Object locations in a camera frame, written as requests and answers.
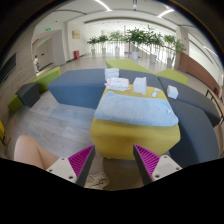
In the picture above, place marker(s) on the green bench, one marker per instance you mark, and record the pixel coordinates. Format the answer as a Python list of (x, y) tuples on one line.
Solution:
[(126, 64), (43, 81), (173, 75)]

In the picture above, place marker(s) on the stacked white folded towels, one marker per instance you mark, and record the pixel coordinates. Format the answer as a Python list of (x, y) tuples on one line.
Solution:
[(111, 72)]

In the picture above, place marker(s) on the potted tree centre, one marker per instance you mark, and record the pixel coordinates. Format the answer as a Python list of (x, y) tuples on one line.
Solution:
[(135, 37)]

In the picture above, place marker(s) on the person's bare knee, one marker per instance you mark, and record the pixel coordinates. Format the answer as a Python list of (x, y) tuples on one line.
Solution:
[(28, 151)]

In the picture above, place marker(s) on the potted tree left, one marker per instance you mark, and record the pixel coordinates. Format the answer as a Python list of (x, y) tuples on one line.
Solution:
[(100, 40)]

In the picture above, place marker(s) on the white sneaker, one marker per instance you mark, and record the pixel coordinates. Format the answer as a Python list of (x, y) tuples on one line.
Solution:
[(97, 181)]

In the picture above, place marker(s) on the white small remote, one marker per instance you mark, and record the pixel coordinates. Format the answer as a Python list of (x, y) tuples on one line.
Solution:
[(156, 91)]

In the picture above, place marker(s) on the potted tree right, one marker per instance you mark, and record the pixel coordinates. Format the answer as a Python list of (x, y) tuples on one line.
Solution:
[(173, 46)]

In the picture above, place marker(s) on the black metal chair frame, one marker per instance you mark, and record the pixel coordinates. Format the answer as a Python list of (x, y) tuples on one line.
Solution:
[(217, 102)]

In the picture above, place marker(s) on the dark grey cube stool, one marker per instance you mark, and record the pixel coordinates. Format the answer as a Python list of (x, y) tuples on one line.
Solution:
[(29, 94)]

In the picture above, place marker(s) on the small white box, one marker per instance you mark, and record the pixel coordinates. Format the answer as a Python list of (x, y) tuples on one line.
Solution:
[(172, 92)]

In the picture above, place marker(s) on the light blue towel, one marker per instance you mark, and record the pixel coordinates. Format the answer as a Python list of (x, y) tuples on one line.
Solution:
[(135, 110)]

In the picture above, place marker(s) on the yellow ottoman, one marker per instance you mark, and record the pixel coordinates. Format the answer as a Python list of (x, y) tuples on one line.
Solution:
[(115, 140)]

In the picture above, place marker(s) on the green bench right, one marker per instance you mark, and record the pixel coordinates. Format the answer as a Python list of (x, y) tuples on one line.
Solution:
[(173, 75)]

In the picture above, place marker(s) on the red bin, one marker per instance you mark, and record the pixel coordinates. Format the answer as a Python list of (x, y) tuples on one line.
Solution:
[(76, 55)]

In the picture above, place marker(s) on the green bench centre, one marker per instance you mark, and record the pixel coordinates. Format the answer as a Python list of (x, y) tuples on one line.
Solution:
[(126, 64)]

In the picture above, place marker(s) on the person standing far left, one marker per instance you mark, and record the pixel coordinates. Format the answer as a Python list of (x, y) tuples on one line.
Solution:
[(36, 63)]

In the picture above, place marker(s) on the green bench left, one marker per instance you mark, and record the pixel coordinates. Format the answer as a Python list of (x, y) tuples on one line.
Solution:
[(43, 81)]

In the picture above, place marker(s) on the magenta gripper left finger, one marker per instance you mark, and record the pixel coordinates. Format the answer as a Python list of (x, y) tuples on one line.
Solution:
[(75, 168)]

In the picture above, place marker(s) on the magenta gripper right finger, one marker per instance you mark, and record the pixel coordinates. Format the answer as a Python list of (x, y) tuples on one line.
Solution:
[(153, 167)]

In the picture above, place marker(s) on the potted tree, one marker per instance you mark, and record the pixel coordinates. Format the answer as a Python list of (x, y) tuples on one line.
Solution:
[(100, 40), (135, 37), (173, 46)]

